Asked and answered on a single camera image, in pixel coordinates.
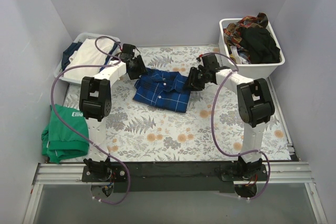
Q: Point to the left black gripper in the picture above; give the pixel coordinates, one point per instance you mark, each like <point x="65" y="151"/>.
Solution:
<point x="136" y="66"/>

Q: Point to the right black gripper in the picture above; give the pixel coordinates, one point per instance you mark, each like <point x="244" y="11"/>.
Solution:
<point x="197" y="77"/>

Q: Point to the blue plaid long sleeve shirt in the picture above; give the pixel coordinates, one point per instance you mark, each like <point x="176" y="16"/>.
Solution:
<point x="163" y="90"/>

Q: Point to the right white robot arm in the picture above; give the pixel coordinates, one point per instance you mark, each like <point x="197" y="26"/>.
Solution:
<point x="255" y="107"/>

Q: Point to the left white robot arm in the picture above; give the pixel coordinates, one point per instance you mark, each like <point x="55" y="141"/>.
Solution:
<point x="95" y="102"/>

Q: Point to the white crumpled garment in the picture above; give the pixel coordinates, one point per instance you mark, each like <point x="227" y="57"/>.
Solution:
<point x="239" y="57"/>

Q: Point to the brown plaid crumpled shirt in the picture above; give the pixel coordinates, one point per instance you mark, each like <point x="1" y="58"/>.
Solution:
<point x="233" y="32"/>

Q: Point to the folded white shirt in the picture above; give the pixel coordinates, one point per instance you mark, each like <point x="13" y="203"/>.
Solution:
<point x="88" y="54"/>

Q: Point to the white plastic bin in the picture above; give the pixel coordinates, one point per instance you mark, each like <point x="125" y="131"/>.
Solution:
<point x="254" y="71"/>

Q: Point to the floral patterned table mat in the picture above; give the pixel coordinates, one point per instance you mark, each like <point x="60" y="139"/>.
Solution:
<point x="139" y="133"/>

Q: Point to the black crumpled shirt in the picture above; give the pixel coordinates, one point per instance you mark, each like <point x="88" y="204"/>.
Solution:
<point x="260" y="45"/>

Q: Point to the folded navy shirt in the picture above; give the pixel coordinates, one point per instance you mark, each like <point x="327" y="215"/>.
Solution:
<point x="68" y="52"/>

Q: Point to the white slotted laundry basket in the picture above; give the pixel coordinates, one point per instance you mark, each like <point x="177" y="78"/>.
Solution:
<point x="60" y="73"/>

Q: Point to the folded green shirt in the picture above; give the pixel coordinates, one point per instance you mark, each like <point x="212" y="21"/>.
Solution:
<point x="59" y="142"/>

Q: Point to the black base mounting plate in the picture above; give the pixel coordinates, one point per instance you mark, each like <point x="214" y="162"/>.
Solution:
<point x="169" y="176"/>

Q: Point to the aluminium rail frame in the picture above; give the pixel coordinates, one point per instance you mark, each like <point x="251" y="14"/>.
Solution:
<point x="60" y="196"/>

